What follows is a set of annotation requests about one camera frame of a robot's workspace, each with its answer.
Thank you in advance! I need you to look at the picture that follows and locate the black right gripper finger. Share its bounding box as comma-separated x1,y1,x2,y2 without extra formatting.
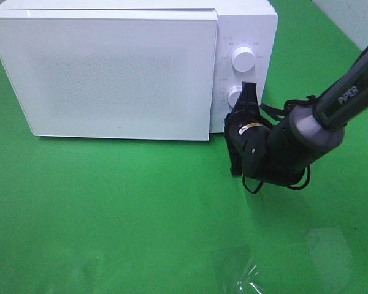
232,82,260,113

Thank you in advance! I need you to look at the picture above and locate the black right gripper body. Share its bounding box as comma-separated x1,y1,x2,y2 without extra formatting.
224,110,272,176

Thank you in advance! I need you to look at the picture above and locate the white microwave knob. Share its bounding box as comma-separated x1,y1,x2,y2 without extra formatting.
231,46,256,72
227,86,242,108

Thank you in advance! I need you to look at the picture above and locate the white microwave door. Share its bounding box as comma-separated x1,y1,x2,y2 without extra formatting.
0,9,217,141

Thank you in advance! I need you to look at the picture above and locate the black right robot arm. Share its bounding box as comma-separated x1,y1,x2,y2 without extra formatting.
223,46,368,194

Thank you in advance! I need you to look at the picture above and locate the white microwave oven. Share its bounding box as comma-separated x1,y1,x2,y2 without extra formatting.
0,1,278,134

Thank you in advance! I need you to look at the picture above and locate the clear tape strip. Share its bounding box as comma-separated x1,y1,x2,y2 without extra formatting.
236,265,265,294

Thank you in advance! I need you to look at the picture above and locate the clear tape patch right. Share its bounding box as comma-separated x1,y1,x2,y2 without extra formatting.
306,227,353,293

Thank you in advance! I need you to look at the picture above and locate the black camera cable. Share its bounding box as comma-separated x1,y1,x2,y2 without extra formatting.
241,94,318,194

